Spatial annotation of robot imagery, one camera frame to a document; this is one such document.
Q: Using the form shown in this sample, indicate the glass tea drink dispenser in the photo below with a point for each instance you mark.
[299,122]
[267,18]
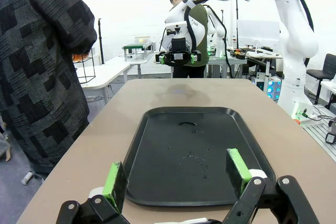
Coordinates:
[80,57]

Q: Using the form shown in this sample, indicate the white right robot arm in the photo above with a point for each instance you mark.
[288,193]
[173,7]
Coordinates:
[294,37]

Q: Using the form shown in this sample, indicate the black high-back chair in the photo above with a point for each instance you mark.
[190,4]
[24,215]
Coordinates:
[324,69]

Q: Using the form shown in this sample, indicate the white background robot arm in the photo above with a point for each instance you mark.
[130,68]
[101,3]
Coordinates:
[220,30]

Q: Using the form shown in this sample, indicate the small black device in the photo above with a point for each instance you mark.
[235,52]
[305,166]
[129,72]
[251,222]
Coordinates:
[331,134]

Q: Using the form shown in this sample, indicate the person in patchwork jacket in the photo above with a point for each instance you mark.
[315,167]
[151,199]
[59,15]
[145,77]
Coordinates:
[39,77]

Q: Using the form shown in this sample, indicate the white side table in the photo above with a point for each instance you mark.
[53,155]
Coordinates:
[105,74]

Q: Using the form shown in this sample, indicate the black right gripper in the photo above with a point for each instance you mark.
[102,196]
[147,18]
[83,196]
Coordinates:
[178,56]

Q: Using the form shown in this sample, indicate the man in green vest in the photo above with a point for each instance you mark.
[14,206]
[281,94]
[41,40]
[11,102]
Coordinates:
[200,16]

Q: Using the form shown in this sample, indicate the black plastic tray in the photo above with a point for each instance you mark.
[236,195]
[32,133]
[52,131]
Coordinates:
[183,140]

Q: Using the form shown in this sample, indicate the black tripod pole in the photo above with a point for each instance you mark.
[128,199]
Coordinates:
[100,40]

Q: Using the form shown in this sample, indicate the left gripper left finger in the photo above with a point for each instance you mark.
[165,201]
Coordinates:
[115,184]

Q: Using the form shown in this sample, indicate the white object on floor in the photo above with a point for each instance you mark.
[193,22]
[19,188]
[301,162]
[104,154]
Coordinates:
[26,178]

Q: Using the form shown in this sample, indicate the aluminium workbench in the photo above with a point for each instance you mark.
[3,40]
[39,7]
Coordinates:
[225,62]

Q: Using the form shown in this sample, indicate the person's right forearm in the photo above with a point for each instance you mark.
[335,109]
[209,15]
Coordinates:
[84,30]

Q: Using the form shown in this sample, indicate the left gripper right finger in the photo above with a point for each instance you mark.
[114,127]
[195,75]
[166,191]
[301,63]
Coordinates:
[237,171]

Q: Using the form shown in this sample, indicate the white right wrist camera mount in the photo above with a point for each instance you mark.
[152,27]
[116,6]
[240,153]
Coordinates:
[176,28]

